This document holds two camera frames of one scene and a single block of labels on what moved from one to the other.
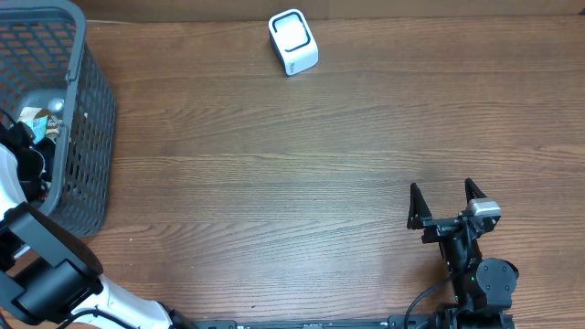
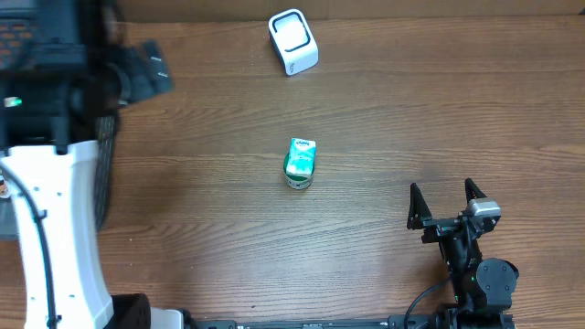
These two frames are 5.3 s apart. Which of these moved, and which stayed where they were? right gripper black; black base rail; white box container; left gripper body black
Moved: left gripper body black
Stayed: black base rail; right gripper black; white box container
